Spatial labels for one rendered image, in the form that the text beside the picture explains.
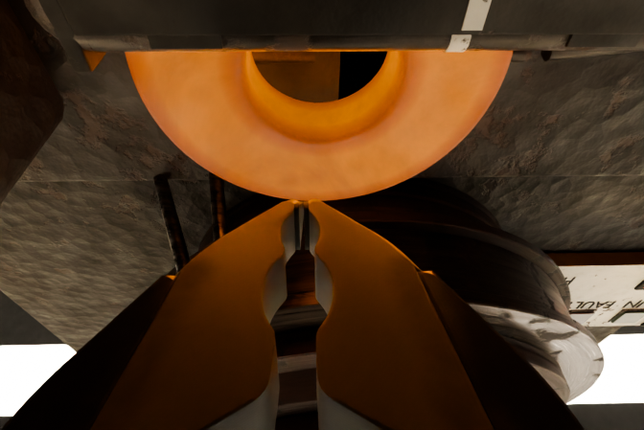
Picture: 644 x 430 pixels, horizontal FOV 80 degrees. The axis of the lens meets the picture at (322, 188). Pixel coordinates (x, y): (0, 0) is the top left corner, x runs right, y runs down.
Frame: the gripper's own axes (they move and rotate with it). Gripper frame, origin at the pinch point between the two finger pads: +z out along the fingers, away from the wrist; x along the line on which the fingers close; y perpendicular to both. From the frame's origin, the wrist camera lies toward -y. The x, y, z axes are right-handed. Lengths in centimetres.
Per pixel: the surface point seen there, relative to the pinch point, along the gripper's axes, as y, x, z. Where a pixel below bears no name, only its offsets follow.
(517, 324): 15.1, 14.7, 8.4
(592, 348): 19.7, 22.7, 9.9
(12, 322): 553, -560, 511
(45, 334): 561, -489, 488
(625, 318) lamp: 38, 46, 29
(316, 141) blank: 0.1, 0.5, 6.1
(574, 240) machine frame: 21.5, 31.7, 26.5
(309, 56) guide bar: -2.7, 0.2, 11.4
